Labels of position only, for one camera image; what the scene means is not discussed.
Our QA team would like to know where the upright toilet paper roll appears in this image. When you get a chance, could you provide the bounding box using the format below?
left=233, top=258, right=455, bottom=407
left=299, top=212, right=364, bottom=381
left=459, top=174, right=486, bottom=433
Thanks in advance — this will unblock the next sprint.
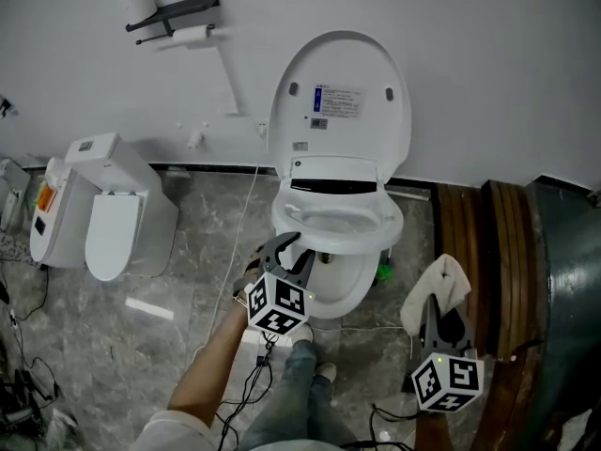
left=125, top=0, right=159, bottom=23

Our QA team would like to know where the black wall paper holder shelf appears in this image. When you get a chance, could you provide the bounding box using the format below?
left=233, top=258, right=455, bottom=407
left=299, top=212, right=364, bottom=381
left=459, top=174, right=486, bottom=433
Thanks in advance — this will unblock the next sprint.
left=124, top=0, right=222, bottom=47

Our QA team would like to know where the person's right forearm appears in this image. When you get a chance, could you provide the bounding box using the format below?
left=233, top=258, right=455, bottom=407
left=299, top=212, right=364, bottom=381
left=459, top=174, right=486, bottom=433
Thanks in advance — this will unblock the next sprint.
left=415, top=409, right=453, bottom=451

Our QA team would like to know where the white wiping cloth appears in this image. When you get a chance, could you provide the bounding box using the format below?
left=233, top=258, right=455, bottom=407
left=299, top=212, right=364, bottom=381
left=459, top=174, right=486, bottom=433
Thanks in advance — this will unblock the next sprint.
left=399, top=253, right=472, bottom=338

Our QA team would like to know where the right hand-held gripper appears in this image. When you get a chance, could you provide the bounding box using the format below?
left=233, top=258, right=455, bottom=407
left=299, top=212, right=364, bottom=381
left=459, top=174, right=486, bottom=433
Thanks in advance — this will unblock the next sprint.
left=411, top=293, right=486, bottom=414

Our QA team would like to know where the white toilet with tank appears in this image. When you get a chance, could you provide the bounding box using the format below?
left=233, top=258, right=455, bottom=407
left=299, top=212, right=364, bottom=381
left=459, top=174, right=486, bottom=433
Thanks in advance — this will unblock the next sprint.
left=64, top=132, right=180, bottom=283

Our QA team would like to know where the white wall duct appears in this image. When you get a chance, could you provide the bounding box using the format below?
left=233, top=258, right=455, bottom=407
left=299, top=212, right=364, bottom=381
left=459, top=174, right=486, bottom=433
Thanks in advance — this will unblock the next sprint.
left=213, top=39, right=249, bottom=117

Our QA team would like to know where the hanging toilet paper roll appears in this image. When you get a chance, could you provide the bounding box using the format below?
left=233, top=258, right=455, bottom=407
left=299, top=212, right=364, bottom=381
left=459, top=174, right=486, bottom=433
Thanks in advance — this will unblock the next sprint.
left=171, top=24, right=211, bottom=45

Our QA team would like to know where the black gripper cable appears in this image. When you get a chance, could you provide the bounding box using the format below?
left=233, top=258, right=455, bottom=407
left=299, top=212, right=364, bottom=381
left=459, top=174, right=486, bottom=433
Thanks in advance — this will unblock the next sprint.
left=213, top=330, right=279, bottom=451

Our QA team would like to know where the white smart toilet bowl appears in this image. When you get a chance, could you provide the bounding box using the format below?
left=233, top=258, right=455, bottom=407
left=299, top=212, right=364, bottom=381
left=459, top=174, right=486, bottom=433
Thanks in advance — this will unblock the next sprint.
left=271, top=155, right=405, bottom=321

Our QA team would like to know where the person's left hand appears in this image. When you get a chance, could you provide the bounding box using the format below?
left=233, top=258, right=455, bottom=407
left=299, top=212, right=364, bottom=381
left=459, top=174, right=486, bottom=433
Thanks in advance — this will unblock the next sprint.
left=232, top=245, right=267, bottom=303

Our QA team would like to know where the white bathroom fixture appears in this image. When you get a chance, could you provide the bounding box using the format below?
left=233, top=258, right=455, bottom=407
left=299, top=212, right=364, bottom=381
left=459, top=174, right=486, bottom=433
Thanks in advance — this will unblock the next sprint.
left=0, top=157, right=32, bottom=235

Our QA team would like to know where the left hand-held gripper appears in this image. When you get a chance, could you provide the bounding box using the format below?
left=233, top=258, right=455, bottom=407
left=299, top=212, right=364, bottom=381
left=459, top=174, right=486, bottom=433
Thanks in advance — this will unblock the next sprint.
left=243, top=230, right=317, bottom=337

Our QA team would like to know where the person's light shoe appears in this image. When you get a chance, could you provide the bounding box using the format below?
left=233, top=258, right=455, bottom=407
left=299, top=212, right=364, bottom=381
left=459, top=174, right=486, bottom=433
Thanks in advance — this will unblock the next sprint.
left=290, top=322, right=315, bottom=345
left=313, top=362, right=338, bottom=385

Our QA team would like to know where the white power cable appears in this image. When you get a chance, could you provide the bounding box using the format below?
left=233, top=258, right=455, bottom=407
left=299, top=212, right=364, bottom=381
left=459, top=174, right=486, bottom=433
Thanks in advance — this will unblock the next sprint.
left=191, top=163, right=262, bottom=364

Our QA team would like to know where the person's left forearm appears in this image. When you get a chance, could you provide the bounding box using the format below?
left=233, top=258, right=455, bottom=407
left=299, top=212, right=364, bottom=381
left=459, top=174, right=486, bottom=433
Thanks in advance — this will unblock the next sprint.
left=167, top=293, right=254, bottom=423

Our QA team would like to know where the orange box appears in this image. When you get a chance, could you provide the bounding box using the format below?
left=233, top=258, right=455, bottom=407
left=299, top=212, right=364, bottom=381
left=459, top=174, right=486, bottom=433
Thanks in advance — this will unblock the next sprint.
left=36, top=184, right=59, bottom=214

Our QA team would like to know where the black stick with white tip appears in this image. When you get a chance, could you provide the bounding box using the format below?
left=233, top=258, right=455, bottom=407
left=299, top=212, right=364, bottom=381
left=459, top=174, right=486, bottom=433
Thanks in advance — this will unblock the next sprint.
left=496, top=339, right=545, bottom=362

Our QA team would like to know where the white tissue pack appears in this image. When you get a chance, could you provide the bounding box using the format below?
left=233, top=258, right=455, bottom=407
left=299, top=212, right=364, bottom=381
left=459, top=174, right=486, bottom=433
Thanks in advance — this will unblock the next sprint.
left=44, top=156, right=68, bottom=183

